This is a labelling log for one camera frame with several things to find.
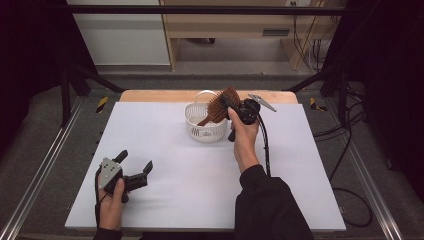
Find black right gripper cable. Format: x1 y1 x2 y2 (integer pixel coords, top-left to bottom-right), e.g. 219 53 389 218
255 113 373 229

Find yellow black floor tape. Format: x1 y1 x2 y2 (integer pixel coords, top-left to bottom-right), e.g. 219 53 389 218
309 97 328 112
95 96 110 114

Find black metal frame stand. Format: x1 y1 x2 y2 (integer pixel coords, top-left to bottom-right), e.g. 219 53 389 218
283 64 350 125
60 62 125 128

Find black horizontal frame bar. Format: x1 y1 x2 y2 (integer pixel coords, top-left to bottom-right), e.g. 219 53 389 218
65 4 348 16

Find light wooden table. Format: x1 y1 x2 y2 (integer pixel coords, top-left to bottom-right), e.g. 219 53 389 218
119 89 299 104

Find black floor cables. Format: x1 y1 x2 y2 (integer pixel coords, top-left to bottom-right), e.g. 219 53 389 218
313 84 367 178

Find white board sheet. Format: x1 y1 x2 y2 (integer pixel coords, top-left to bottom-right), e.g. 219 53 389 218
64 101 347 233

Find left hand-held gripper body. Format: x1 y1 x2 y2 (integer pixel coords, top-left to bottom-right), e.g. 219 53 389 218
97 157 150 204

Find white perforated plastic basket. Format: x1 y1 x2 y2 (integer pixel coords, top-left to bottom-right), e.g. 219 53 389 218
183 89 230 144

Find person's left hand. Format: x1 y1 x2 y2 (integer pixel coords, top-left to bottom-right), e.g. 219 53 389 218
98 178 126 230

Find person's right hand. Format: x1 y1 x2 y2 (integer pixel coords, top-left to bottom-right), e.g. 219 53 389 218
227 107 261 174

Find hanging cables behind desk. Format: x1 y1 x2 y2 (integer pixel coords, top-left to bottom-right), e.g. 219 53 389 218
290 0 341 73

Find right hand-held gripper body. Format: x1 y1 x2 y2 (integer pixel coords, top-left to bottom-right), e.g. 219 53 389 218
227 92 278 143

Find white cabinet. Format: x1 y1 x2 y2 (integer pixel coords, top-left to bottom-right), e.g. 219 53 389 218
65 0 172 66

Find black curtain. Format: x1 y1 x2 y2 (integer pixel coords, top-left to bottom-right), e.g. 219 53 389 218
0 0 98 155
323 0 424 196

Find aluminium floor rail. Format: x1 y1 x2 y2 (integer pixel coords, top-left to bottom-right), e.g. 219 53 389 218
0 96 85 240
324 98 405 240

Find brown wooden hairbrush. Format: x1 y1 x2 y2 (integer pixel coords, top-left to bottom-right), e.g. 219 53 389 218
196 86 242 127

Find light wooden desk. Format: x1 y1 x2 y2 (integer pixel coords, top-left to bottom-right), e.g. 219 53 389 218
158 0 345 72

